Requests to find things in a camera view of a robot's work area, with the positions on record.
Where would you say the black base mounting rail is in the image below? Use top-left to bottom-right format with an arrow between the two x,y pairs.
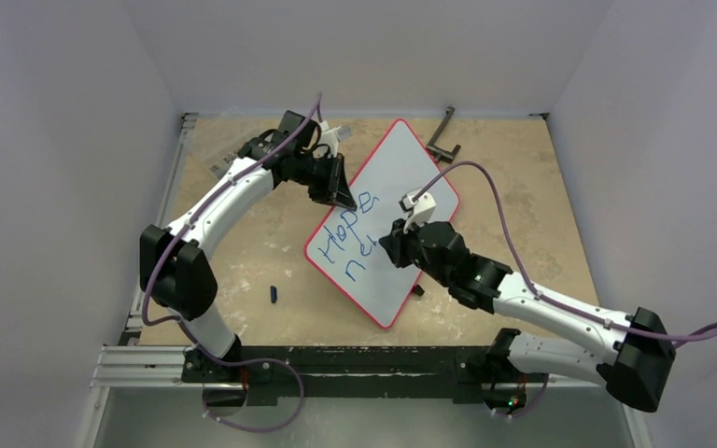
181,346 -> 527,412

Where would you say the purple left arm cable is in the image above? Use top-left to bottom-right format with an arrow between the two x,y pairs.
140,92 -> 324,372

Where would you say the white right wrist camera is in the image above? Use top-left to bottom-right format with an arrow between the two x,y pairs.
400,189 -> 436,233

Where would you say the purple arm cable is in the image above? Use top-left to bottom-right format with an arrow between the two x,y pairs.
140,92 -> 324,372
413,161 -> 717,345

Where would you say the aluminium frame rail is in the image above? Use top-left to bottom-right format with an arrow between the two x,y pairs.
90,345 -> 243,391

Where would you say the red-framed whiteboard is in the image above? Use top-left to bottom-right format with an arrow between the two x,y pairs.
304,119 -> 440,329

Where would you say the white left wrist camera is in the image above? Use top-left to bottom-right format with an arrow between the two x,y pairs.
313,120 -> 352,156

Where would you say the clear plastic screw box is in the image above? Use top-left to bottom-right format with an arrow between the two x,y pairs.
189,118 -> 262,178

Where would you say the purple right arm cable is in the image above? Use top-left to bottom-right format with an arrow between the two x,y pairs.
413,161 -> 717,345

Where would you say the dark metal L bracket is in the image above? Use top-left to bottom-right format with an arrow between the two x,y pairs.
426,105 -> 462,166

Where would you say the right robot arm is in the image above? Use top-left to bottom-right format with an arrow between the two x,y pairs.
379,219 -> 676,413

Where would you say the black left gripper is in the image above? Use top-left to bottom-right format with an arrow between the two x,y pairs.
292,152 -> 356,211

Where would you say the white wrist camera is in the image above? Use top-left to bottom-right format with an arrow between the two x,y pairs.
313,120 -> 352,156
400,189 -> 436,233

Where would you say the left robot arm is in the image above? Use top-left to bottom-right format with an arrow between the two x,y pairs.
139,110 -> 358,382

